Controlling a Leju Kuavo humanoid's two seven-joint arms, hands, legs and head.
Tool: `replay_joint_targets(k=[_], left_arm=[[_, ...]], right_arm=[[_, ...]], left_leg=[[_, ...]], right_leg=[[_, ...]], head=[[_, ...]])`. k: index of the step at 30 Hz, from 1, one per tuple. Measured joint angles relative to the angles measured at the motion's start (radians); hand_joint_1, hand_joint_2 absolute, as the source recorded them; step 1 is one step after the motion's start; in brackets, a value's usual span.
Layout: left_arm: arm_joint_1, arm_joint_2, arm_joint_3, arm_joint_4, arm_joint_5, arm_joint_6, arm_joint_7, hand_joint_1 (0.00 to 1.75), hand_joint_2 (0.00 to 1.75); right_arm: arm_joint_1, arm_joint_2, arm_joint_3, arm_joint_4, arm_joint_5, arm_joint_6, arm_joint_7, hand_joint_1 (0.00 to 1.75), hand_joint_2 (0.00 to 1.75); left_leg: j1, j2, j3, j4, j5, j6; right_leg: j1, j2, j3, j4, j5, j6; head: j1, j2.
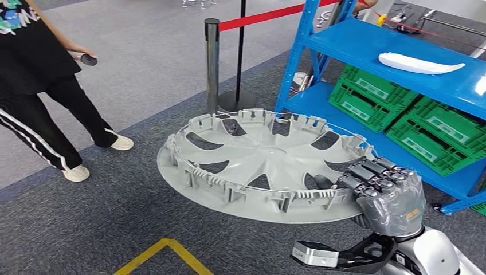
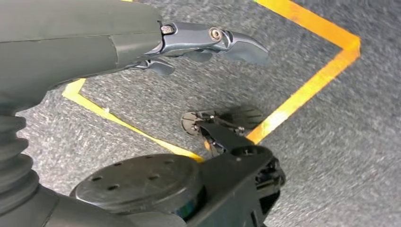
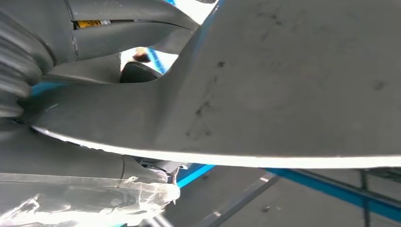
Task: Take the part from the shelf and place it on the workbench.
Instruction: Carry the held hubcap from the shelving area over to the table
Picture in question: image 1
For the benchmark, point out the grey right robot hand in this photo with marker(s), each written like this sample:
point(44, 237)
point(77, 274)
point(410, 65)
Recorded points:
point(395, 208)

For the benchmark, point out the grey plastic wheel hubcap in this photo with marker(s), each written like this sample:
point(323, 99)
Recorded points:
point(262, 159)

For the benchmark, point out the black handheld controller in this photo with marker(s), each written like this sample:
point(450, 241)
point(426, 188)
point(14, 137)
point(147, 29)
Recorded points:
point(89, 60)

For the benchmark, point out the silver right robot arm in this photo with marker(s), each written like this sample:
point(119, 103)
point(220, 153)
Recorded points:
point(433, 254)

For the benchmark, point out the white plastic trim part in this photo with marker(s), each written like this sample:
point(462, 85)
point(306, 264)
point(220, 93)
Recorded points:
point(414, 63)

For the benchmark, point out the blue metal shelf rack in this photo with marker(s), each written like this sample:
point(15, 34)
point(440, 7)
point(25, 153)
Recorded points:
point(360, 45)

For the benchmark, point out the chrome belt stanchion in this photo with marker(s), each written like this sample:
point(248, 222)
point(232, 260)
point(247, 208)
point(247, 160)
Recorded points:
point(302, 81)
point(212, 68)

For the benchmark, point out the thin red barrier belt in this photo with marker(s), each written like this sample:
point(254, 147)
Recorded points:
point(436, 36)

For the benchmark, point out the yellow belt clip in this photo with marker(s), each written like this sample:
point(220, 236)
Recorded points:
point(381, 19)

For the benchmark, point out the black stanchion with round base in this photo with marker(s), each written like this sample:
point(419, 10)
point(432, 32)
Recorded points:
point(237, 101)

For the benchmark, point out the seated person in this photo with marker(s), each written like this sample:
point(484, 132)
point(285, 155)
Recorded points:
point(366, 4)

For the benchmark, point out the wide red barrier belt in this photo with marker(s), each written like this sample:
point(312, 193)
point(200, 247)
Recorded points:
point(265, 14)

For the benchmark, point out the standing person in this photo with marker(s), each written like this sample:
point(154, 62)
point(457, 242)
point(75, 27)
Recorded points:
point(30, 57)

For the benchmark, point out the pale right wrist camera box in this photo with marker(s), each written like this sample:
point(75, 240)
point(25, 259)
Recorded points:
point(315, 254)

